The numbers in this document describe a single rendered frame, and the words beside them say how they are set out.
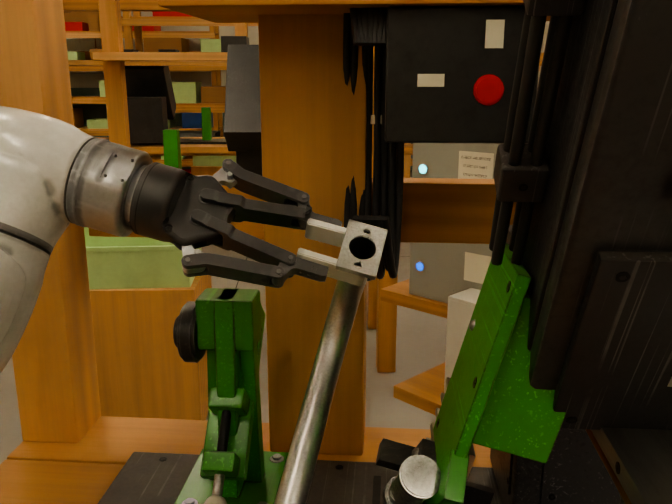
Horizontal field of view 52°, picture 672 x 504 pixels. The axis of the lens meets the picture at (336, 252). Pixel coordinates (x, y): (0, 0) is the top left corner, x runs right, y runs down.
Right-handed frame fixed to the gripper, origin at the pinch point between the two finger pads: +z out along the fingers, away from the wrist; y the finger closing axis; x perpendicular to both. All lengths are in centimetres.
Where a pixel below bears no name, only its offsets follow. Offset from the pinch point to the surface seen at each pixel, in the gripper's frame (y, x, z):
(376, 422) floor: 52, 227, 32
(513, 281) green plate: -5.0, -12.3, 14.6
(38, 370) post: -9, 43, -38
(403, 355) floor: 105, 278, 44
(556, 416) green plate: -12.0, -4.4, 22.1
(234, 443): -15.4, 25.3, -5.8
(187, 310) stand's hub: -3.7, 17.2, -15.4
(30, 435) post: -17, 51, -38
